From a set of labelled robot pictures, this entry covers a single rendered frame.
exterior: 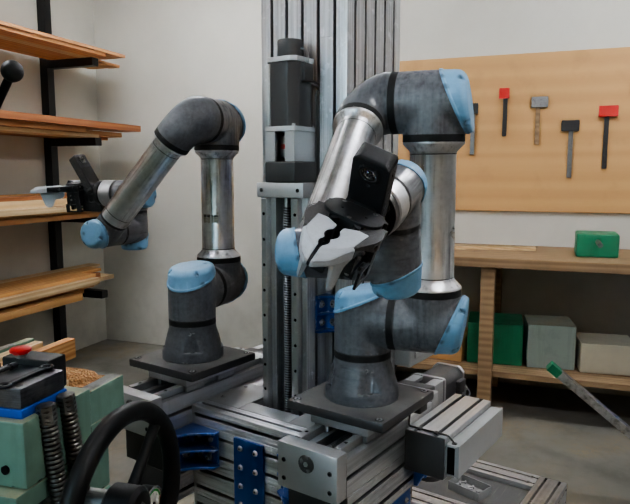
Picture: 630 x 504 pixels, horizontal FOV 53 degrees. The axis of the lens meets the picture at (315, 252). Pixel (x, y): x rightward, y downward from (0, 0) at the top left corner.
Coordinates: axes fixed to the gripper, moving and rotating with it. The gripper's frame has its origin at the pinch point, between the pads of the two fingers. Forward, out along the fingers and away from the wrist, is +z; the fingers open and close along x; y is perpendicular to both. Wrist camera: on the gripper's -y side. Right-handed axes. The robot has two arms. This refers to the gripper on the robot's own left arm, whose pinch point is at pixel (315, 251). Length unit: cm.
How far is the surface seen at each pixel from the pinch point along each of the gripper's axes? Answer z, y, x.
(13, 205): -179, 152, 218
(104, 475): -14, 68, 29
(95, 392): -16, 53, 35
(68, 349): -28, 60, 51
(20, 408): 6.7, 35.5, 29.2
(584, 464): -197, 148, -92
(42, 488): 8, 46, 24
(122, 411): -1.4, 35.8, 19.4
